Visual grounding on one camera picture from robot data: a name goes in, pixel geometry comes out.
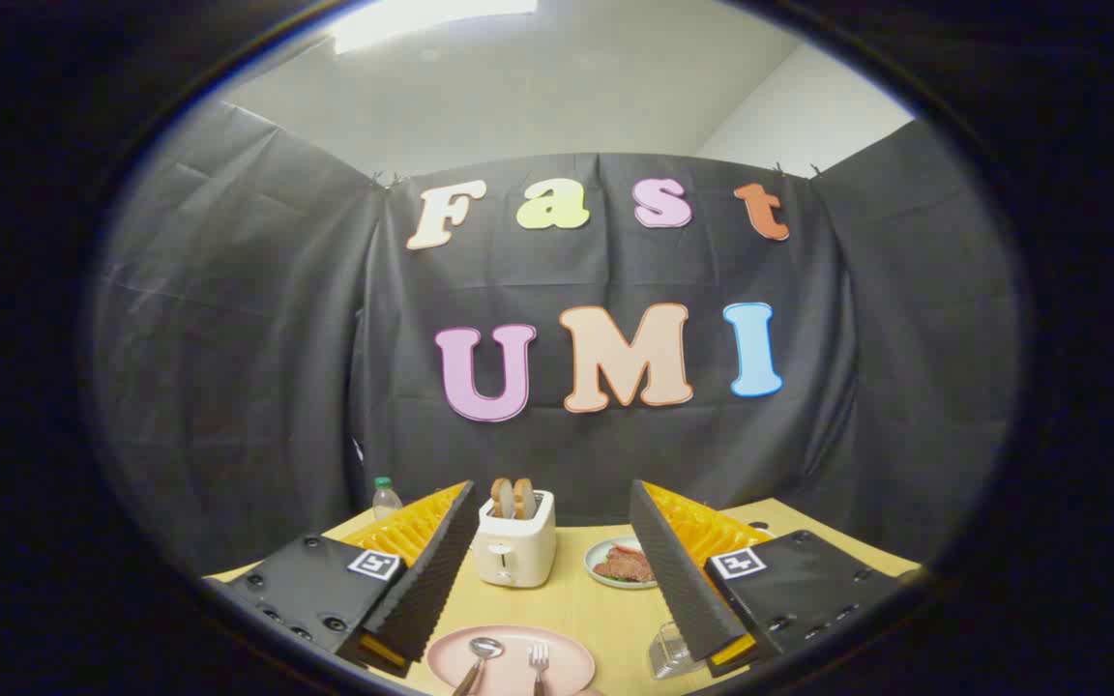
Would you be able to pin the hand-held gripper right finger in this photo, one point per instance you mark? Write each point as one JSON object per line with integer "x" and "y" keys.
{"x": 678, "y": 570}

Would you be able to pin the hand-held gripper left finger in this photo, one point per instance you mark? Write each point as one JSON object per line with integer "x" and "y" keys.
{"x": 431, "y": 570}

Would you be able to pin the cooked meat with vegetables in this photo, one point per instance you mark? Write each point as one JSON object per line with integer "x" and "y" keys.
{"x": 627, "y": 565}

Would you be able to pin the pale green oval plate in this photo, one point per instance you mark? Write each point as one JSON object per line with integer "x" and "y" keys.
{"x": 599, "y": 556}

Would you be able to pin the clear plastic water bottle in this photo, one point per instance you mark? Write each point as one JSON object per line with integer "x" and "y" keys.
{"x": 386, "y": 501}

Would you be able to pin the cream white toaster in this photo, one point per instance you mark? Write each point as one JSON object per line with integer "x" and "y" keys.
{"x": 516, "y": 551}

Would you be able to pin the toast bread slice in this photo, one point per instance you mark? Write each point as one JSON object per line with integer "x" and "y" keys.
{"x": 502, "y": 498}
{"x": 525, "y": 497}

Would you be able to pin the pink round plate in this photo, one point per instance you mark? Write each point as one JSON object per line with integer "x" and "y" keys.
{"x": 567, "y": 662}

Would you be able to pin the black backdrop cloth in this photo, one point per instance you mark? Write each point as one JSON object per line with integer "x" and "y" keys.
{"x": 277, "y": 338}

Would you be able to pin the ceiling light panel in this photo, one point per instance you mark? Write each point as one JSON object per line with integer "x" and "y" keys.
{"x": 422, "y": 19}

